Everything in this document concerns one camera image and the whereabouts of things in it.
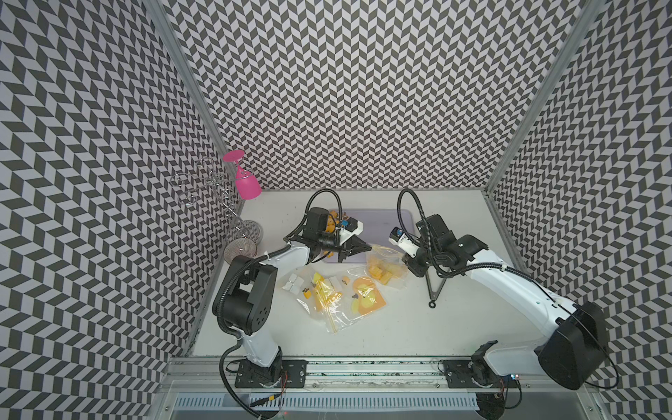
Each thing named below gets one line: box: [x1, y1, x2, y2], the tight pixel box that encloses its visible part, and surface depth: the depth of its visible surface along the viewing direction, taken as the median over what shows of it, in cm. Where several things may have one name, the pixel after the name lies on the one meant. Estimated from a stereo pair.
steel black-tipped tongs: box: [424, 269, 448, 308], surface depth 90 cm
